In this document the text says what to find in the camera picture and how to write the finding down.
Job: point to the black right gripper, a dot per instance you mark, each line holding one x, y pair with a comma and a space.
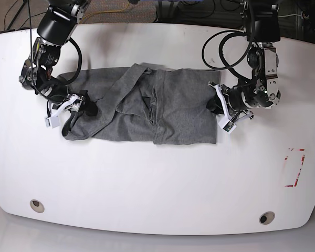
58, 96

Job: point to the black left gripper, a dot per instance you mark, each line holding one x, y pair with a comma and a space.
235, 103

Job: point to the grey t-shirt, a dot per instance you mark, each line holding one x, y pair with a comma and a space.
144, 104

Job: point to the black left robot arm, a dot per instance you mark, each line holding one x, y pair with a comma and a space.
261, 29

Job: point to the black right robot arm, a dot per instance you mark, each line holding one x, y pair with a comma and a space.
54, 31

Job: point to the red tape rectangle marking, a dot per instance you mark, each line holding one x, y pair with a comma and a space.
292, 167

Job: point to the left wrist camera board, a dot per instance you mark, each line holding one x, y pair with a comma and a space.
227, 125

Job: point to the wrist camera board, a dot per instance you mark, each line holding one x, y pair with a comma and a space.
52, 122
227, 125

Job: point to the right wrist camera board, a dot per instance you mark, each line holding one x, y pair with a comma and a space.
52, 122

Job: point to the left table cable grommet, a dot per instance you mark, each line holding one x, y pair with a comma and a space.
37, 206

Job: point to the table cable grommet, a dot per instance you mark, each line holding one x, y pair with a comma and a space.
37, 206
266, 218

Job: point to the right table cable grommet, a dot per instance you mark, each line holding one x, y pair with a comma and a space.
266, 218

